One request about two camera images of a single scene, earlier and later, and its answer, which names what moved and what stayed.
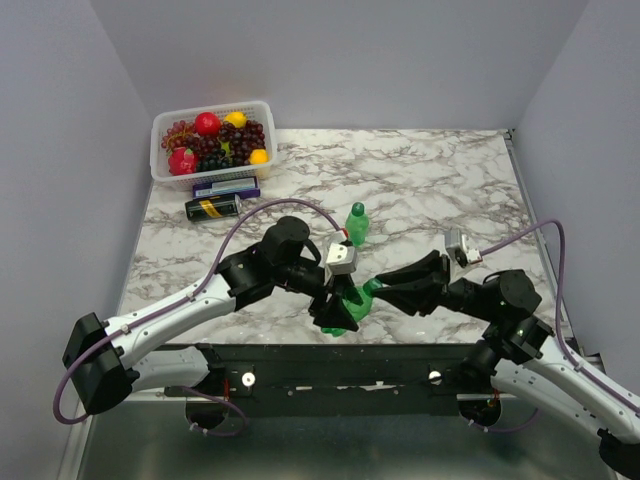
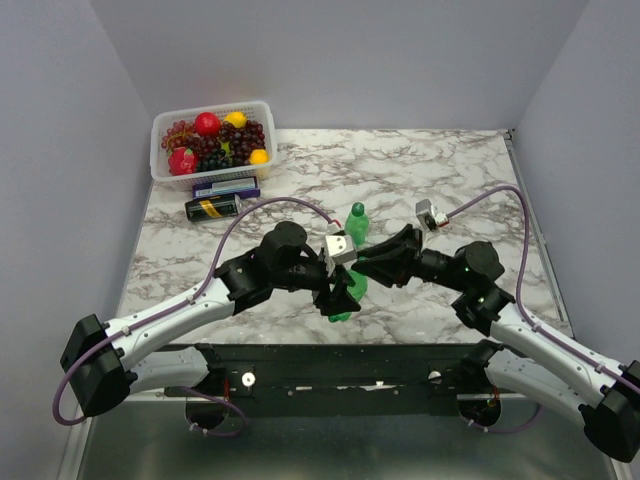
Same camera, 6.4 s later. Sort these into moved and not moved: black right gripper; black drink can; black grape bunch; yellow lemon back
Moved: black right gripper
Not moved: yellow lemon back; black drink can; black grape bunch
